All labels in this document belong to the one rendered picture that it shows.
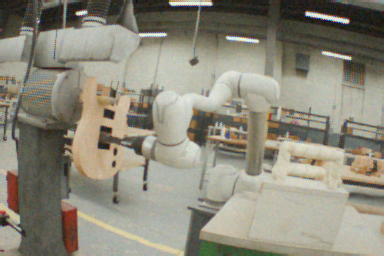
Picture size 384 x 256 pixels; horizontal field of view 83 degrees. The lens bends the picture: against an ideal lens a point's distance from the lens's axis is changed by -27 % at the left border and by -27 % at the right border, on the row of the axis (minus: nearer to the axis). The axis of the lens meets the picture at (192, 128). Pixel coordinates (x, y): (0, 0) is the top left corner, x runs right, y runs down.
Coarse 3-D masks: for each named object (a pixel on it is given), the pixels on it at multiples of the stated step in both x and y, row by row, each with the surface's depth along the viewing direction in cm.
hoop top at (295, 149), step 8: (288, 144) 70; (296, 144) 70; (296, 152) 69; (304, 152) 68; (312, 152) 68; (320, 152) 67; (328, 152) 66; (336, 152) 66; (328, 160) 67; (336, 160) 66
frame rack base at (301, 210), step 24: (264, 192) 70; (288, 192) 68; (312, 192) 66; (336, 192) 64; (264, 216) 70; (288, 216) 68; (312, 216) 66; (336, 216) 64; (288, 240) 68; (312, 240) 66
